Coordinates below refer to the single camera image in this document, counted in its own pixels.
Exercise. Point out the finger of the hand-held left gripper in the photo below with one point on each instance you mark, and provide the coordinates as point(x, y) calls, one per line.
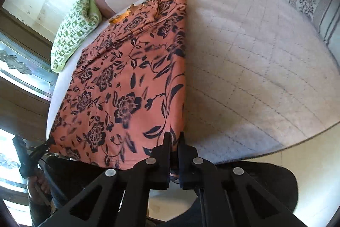
point(39, 150)

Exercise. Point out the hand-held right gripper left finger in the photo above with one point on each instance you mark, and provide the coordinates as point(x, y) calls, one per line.
point(166, 148)

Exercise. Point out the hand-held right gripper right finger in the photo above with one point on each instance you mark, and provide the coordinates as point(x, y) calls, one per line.
point(183, 154)

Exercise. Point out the orange floral garment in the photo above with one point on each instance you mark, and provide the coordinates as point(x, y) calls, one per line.
point(119, 83)

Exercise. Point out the person's left hand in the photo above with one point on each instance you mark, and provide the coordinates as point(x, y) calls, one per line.
point(38, 187)

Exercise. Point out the person's black pants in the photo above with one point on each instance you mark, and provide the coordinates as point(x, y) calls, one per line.
point(66, 176)

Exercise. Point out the glass window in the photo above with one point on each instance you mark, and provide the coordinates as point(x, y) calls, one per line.
point(21, 64)

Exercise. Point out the white quilted bed mattress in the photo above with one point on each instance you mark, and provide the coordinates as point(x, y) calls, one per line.
point(239, 70)

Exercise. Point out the green patterned pillow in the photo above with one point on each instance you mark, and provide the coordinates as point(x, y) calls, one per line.
point(71, 35)

